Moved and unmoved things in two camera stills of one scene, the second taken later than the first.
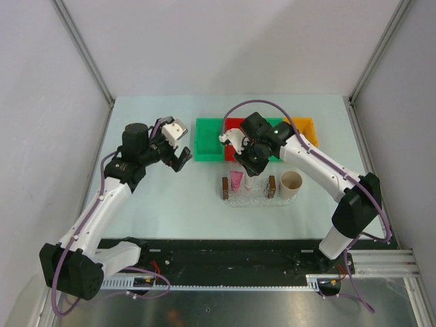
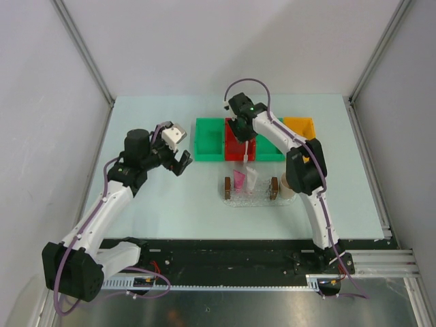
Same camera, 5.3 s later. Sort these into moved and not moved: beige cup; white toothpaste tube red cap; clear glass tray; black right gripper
Moved: black right gripper
Not moved: white toothpaste tube red cap; clear glass tray; beige cup
